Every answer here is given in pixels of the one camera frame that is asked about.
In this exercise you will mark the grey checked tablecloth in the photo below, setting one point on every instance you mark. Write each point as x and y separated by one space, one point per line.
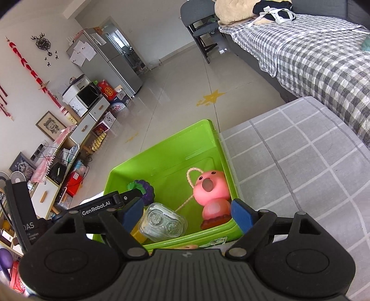
303 157

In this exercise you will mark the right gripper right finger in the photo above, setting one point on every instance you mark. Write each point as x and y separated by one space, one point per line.
255 226

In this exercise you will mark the teal patterned cushion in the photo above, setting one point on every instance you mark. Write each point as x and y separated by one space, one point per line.
365 46

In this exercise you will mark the red gift box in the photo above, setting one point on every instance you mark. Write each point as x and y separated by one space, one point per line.
108 92

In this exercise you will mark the dark grey sofa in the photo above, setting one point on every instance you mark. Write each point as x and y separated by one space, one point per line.
352 11

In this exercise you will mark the beige blanket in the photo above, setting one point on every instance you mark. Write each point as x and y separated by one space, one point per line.
231 11

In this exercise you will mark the purple toy grapes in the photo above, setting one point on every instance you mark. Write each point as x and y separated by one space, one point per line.
148 194

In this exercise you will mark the white printer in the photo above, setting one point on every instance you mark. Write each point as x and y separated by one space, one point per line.
75 86

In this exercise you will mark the white tv cabinet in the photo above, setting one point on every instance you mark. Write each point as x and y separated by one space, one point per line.
58 159

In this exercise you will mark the orange yellow toy bowl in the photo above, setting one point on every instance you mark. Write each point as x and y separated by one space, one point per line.
136 231

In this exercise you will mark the green plastic cookie box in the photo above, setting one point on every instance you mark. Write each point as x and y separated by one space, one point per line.
164 166

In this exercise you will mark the black white garment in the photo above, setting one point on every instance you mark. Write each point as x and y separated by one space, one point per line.
276 11

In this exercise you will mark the silver refrigerator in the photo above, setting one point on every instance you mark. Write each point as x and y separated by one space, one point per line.
99 58

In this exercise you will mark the red hanging wall decoration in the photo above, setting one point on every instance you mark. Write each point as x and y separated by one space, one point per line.
42 85

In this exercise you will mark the clear plastic case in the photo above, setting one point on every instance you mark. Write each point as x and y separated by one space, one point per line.
160 223

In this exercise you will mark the pink pig toy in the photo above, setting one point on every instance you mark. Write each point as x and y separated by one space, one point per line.
210 189

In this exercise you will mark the black antler wall clock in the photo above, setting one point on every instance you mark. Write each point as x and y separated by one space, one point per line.
42 43

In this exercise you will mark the grey dining chair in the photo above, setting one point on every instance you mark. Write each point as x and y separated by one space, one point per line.
200 19

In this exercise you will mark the black microwave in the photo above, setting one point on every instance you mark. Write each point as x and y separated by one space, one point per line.
89 95

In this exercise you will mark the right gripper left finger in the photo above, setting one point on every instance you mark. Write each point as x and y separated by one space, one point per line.
119 223

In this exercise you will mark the framed cartoon picture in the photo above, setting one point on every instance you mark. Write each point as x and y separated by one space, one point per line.
50 126

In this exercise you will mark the grey plaid sofa cover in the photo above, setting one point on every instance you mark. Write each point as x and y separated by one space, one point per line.
317 56

